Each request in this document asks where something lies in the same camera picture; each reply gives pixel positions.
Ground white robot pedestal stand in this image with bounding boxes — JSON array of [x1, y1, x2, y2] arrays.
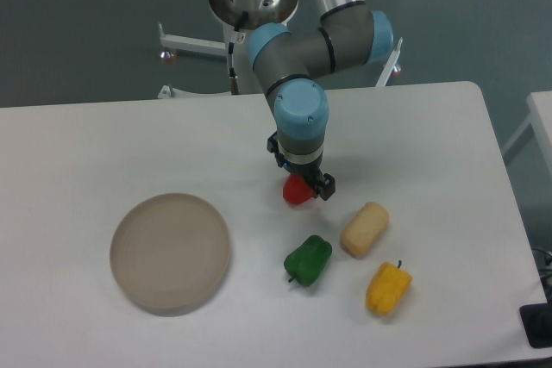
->
[[160, 0, 402, 97]]

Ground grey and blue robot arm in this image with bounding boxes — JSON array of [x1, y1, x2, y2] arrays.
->
[[209, 0, 401, 199]]

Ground beige round plate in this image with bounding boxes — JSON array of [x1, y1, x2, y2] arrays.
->
[[110, 193, 232, 317]]

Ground white side table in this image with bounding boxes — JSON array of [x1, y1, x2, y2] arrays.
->
[[501, 90, 552, 171]]

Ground black box at table edge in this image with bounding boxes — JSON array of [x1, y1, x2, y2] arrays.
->
[[519, 303, 551, 349]]

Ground black cable on pedestal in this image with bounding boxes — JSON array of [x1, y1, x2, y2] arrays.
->
[[226, 9, 250, 96]]

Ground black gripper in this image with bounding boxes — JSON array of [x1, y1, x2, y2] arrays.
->
[[267, 132, 336, 201]]

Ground yellow bell pepper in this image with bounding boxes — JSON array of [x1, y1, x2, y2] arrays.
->
[[365, 260, 412, 316]]

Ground red bell pepper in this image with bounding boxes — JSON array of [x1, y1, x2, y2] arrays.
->
[[282, 174, 314, 206]]

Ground black cables at right edge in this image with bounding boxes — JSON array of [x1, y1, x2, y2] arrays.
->
[[531, 245, 552, 300]]

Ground beige bread loaf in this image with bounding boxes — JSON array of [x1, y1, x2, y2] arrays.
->
[[340, 202, 390, 259]]

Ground green bell pepper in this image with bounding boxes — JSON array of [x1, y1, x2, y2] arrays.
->
[[284, 234, 333, 287]]

